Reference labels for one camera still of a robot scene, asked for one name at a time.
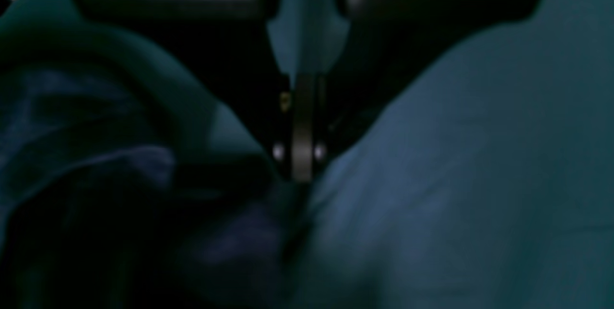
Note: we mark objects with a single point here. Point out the blue-grey T-shirt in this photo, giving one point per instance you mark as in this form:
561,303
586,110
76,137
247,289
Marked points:
97,213

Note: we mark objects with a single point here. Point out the teal table cloth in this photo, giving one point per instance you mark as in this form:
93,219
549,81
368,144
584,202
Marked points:
486,183

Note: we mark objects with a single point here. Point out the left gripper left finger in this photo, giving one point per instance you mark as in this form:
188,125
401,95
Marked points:
225,44

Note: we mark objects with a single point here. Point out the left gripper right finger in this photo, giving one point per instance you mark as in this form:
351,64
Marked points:
360,54

